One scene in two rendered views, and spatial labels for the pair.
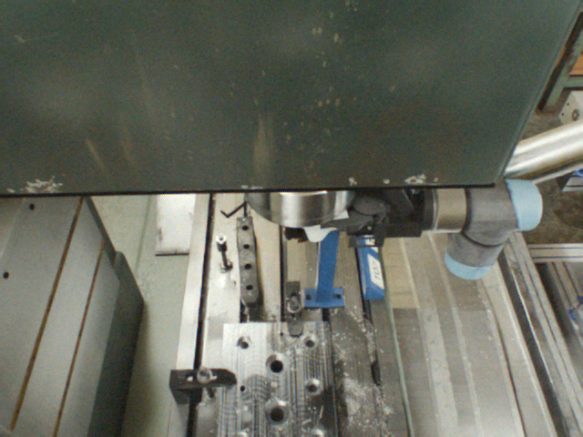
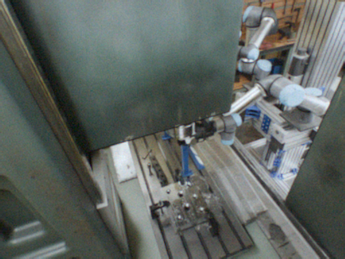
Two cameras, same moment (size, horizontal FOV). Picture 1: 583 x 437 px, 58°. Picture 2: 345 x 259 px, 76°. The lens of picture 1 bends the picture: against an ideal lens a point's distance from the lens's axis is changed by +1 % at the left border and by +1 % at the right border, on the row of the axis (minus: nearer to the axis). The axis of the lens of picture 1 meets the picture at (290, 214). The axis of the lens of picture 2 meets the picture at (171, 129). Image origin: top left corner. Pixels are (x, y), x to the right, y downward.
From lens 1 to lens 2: 0.47 m
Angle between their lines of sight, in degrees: 14
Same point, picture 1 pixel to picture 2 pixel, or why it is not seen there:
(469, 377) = (237, 185)
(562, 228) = (248, 139)
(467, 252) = (226, 136)
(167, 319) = (131, 202)
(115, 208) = not seen: hidden behind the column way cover
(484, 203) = (227, 121)
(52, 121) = (135, 119)
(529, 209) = (238, 119)
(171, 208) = (120, 165)
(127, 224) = not seen: hidden behind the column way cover
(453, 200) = (220, 122)
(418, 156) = (212, 107)
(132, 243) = not seen: hidden behind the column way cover
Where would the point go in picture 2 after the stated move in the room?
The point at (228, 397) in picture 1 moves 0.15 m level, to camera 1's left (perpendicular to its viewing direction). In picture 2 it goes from (170, 208) to (145, 216)
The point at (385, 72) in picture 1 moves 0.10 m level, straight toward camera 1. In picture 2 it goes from (203, 90) to (209, 104)
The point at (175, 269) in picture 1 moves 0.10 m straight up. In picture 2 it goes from (128, 185) to (125, 179)
